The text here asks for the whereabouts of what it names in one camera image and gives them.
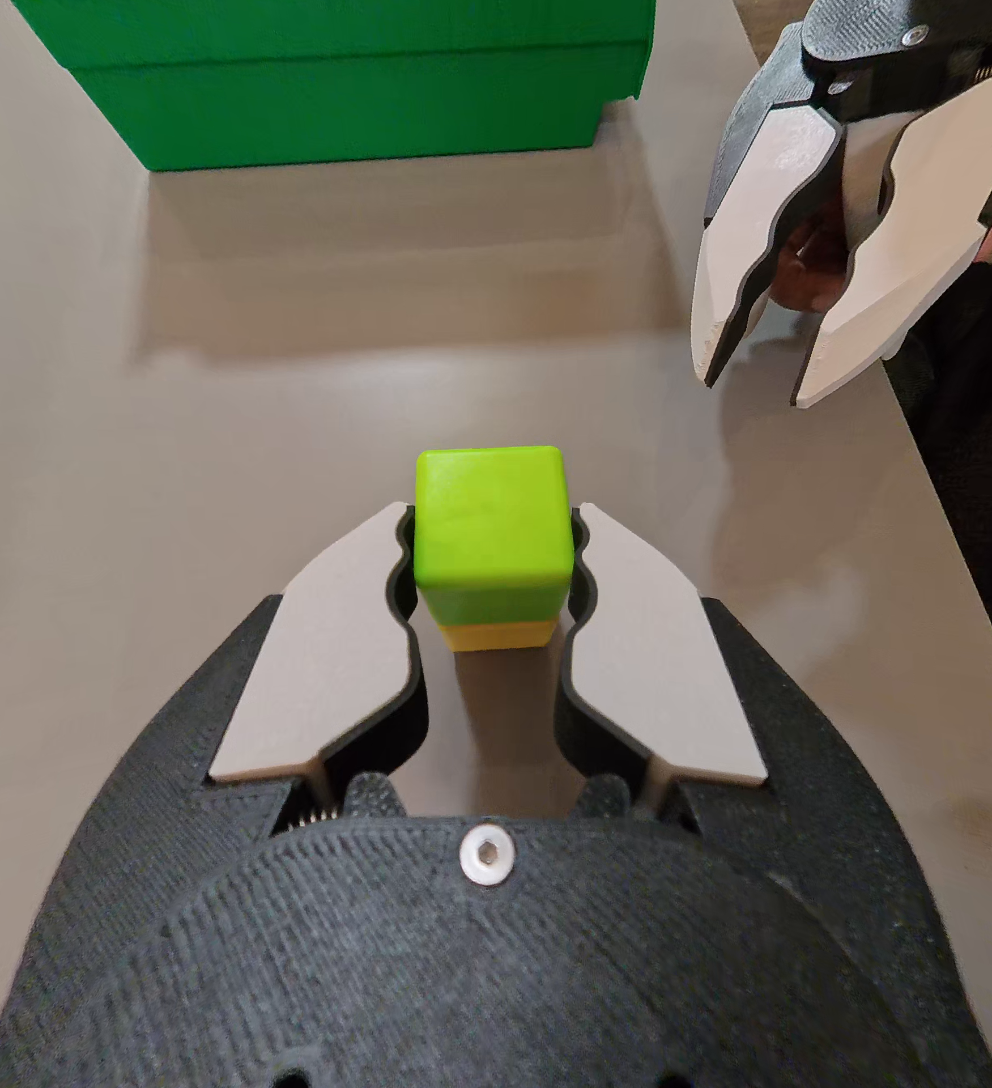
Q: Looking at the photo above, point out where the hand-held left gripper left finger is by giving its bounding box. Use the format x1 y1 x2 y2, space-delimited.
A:
207 501 429 809

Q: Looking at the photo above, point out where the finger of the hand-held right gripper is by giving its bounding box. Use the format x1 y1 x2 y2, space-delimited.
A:
791 68 992 411
689 104 844 389

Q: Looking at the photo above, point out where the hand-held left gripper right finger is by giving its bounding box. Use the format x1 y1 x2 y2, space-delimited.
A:
555 501 770 817

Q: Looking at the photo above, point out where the yellow cube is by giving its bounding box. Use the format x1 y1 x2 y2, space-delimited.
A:
438 619 558 654

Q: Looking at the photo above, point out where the lime green cube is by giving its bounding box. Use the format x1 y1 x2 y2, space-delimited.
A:
413 444 573 630

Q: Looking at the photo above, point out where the green plastic bin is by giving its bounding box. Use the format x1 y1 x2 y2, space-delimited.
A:
11 0 658 173

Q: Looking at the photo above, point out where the grey desk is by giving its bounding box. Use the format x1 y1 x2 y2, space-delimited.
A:
0 0 992 1088

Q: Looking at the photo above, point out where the person's right hand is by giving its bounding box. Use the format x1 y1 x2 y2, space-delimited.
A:
769 211 852 314

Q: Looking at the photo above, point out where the person's dark clothing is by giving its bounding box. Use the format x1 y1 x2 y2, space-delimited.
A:
882 246 992 741

